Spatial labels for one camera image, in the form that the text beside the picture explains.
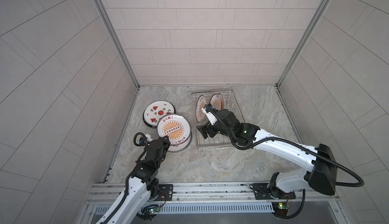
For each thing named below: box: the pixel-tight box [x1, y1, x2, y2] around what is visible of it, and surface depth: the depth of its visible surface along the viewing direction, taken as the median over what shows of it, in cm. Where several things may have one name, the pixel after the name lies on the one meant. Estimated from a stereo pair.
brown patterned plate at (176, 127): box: [156, 113, 192, 145], surface depth 86 cm
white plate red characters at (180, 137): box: [159, 126, 193, 153], surface depth 84 cm
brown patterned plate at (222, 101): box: [217, 93, 225, 110], surface depth 89 cm
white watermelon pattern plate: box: [143, 100, 176, 127], surface depth 101 cm
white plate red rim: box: [209, 93, 221, 111], surface depth 98 cm
